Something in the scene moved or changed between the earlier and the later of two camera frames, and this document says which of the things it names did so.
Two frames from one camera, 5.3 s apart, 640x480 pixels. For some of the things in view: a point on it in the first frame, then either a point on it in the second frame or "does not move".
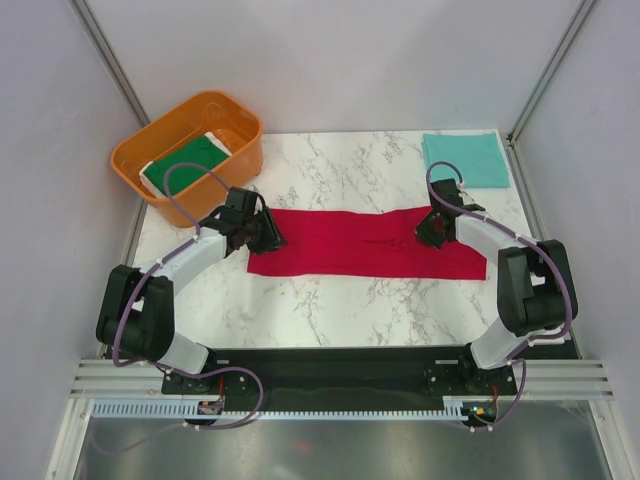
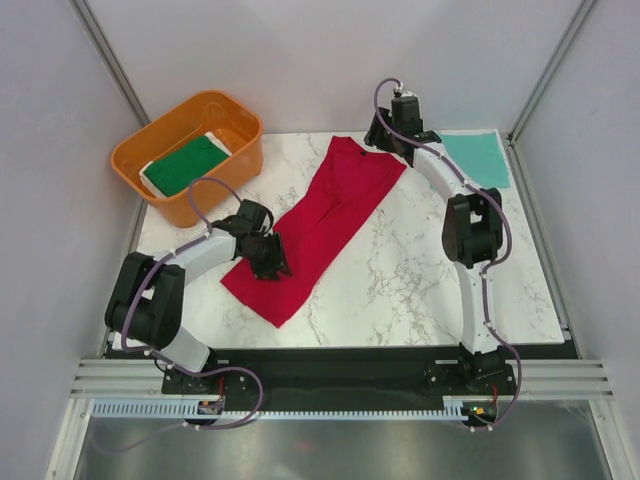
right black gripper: x=422 y=233 → x=375 y=136
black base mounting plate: x=341 y=376 does not move
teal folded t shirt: x=477 y=155 does not move
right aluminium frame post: x=563 y=44 does not move
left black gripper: x=272 y=239 → x=277 y=261
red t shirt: x=365 y=244 → x=320 y=227
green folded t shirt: x=203 y=151 does not move
